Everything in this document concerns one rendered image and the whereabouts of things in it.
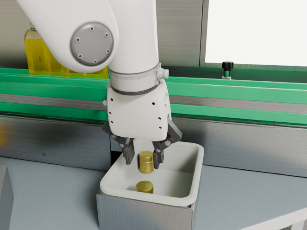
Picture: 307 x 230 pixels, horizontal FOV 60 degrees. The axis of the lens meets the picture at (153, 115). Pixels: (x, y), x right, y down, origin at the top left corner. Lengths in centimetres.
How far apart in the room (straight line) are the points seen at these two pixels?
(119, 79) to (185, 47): 47
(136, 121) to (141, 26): 15
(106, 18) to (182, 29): 56
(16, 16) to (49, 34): 83
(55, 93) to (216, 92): 39
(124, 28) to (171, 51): 49
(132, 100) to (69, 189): 33
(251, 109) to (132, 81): 39
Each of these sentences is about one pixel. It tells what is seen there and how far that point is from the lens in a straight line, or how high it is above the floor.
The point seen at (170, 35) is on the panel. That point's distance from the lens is 82.
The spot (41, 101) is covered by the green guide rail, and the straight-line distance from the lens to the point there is 73.
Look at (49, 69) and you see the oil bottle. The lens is 82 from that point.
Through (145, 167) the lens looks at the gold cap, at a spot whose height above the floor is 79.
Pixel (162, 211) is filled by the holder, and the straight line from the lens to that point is 47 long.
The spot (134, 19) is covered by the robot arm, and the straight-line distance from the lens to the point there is 34.
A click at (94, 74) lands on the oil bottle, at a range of 76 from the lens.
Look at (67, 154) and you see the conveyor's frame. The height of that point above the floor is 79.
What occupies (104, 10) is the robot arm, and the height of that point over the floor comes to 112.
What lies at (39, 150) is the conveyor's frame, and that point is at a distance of 77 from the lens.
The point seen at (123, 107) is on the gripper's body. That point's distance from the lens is 41.
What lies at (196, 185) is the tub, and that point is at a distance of 49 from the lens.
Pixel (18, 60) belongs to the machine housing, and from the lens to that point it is 112.
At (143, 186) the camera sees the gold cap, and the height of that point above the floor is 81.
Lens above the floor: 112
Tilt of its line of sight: 20 degrees down
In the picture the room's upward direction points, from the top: straight up
